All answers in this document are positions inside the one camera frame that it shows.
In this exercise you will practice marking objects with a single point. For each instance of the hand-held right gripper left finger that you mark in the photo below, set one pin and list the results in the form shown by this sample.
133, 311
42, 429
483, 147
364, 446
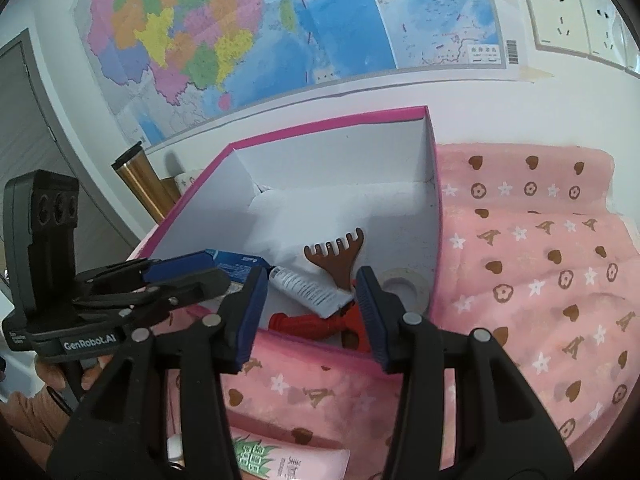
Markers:
250, 320

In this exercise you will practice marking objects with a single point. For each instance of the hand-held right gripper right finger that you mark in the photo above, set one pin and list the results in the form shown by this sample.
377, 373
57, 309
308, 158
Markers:
372, 320

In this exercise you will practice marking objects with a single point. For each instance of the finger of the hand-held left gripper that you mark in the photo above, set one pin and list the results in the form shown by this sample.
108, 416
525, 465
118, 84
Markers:
190, 287
175, 266

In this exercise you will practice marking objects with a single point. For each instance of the white tape roll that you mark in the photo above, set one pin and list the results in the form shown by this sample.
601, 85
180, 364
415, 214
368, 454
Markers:
407, 285

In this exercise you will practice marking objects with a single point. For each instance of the blue toothpaste box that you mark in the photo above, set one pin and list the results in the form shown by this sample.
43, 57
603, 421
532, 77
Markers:
235, 260

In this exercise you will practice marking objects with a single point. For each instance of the red plastic tool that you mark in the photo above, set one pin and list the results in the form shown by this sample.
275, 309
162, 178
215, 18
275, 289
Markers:
310, 327

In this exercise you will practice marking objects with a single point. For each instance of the white tube with blue label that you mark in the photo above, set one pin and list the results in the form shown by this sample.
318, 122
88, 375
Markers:
305, 287

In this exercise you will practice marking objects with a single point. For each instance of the brown wooden comb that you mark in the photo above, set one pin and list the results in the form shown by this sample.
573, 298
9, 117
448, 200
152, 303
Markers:
337, 265

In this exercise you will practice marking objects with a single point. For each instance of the small pink tube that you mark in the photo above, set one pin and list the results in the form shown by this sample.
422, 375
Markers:
300, 462

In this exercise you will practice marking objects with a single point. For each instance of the pink cardboard box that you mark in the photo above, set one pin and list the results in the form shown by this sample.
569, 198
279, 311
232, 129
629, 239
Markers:
325, 170

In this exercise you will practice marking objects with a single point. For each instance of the person's left forearm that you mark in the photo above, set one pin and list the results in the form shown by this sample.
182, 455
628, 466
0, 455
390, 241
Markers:
25, 412

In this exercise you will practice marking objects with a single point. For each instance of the person's left hand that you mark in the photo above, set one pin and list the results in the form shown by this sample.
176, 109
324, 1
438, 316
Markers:
50, 372

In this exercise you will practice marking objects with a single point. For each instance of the gold thermos flask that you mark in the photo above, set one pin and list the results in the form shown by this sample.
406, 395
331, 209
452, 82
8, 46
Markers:
145, 185

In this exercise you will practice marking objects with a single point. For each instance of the white printed mug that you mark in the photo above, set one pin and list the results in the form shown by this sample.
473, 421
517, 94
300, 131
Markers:
187, 180

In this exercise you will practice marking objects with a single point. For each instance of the grey door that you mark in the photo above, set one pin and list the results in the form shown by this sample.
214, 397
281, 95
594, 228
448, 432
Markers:
30, 125

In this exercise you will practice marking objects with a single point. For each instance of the pink printed cloth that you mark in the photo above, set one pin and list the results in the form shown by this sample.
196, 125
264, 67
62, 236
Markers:
525, 310

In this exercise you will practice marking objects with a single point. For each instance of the beige tape piece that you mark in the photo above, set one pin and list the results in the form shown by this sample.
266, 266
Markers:
537, 74

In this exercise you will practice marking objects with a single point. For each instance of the colourful wall map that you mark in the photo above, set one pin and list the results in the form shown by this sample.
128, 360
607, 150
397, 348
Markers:
250, 35

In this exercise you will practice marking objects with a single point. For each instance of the white wall socket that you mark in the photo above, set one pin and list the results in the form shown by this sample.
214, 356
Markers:
632, 55
555, 15
602, 30

